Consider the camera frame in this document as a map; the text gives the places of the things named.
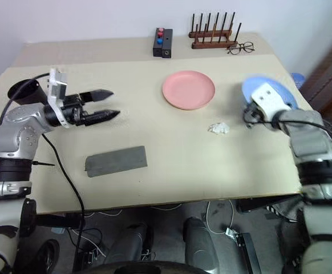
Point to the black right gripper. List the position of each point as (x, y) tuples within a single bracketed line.
[(253, 114)]

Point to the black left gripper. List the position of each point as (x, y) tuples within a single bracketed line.
[(73, 111)]

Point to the blue plastic plate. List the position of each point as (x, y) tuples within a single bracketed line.
[(285, 90)]

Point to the grey cloth mat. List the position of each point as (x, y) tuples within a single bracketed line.
[(117, 161)]

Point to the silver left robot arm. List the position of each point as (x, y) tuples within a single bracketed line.
[(20, 122)]

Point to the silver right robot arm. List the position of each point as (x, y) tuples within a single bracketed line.
[(317, 160)]

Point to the white crumpled paper ball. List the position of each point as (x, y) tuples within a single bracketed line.
[(218, 128)]

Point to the blue translucent container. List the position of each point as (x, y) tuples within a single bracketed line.
[(297, 80)]

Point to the black-framed eyeglasses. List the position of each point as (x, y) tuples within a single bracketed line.
[(241, 48)]

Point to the pink plastic plate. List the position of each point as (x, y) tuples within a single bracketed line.
[(188, 89)]

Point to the black plastic cup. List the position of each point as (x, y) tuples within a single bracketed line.
[(26, 91)]

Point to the brown wooden peg rack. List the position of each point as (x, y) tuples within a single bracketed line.
[(214, 42)]

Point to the black box with coloured buttons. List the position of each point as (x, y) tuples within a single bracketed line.
[(158, 42)]

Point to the brown wooden cabinet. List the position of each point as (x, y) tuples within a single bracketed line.
[(330, 77)]

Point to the black button box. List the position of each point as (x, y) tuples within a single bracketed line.
[(167, 42)]

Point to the black power strip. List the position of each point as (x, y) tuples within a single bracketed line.
[(248, 251)]

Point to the black wheel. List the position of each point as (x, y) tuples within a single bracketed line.
[(47, 257)]

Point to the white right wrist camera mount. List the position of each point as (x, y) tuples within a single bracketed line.
[(268, 98)]

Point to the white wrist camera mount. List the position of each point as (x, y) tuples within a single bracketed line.
[(57, 85), (268, 98)]

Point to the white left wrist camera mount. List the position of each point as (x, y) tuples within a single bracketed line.
[(57, 85)]

